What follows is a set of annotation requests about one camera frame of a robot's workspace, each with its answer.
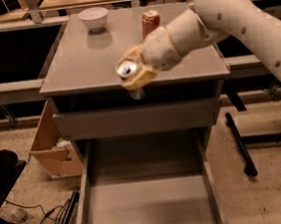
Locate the grey right side rail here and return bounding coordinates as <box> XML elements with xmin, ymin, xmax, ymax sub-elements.
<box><xmin>223</xmin><ymin>55</ymin><xmax>270</xmax><ymax>79</ymax></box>

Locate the grey rail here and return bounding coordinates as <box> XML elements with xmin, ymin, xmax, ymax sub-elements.
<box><xmin>0</xmin><ymin>80</ymin><xmax>43</xmax><ymax>105</ymax></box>
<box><xmin>223</xmin><ymin>55</ymin><xmax>270</xmax><ymax>79</ymax></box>

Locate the grey left side rail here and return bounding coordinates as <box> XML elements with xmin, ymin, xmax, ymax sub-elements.
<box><xmin>0</xmin><ymin>80</ymin><xmax>43</xmax><ymax>105</ymax></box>

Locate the white ceramic bowl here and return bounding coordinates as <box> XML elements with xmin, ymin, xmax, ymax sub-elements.
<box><xmin>79</xmin><ymin>7</ymin><xmax>109</xmax><ymax>32</ymax></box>

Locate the silver redbull can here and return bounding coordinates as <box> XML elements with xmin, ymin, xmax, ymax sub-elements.
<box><xmin>116</xmin><ymin>59</ymin><xmax>144</xmax><ymax>101</ymax></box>

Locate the open middle drawer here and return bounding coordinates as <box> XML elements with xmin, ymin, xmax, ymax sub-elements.
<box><xmin>76</xmin><ymin>129</ymin><xmax>228</xmax><ymax>224</ymax></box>

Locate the black floor cable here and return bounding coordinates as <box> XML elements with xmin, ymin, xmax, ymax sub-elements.
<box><xmin>3</xmin><ymin>191</ymin><xmax>75</xmax><ymax>224</ymax></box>

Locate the orange soda can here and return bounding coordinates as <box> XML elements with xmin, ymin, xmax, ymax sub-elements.
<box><xmin>141</xmin><ymin>10</ymin><xmax>160</xmax><ymax>39</ymax></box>

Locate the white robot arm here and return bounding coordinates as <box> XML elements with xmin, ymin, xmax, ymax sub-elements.
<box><xmin>116</xmin><ymin>0</ymin><xmax>281</xmax><ymax>91</ymax></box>

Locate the closed top drawer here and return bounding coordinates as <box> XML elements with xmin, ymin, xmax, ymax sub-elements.
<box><xmin>53</xmin><ymin>98</ymin><xmax>221</xmax><ymax>140</ymax></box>

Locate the grey drawer cabinet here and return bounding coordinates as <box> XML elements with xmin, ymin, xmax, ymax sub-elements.
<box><xmin>40</xmin><ymin>7</ymin><xmax>229</xmax><ymax>152</ymax></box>

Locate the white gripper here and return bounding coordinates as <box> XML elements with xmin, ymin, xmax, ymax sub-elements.
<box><xmin>117</xmin><ymin>27</ymin><xmax>182</xmax><ymax>91</ymax></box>

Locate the brown cardboard box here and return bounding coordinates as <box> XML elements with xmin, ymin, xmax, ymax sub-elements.
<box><xmin>30</xmin><ymin>102</ymin><xmax>83</xmax><ymax>178</ymax></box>

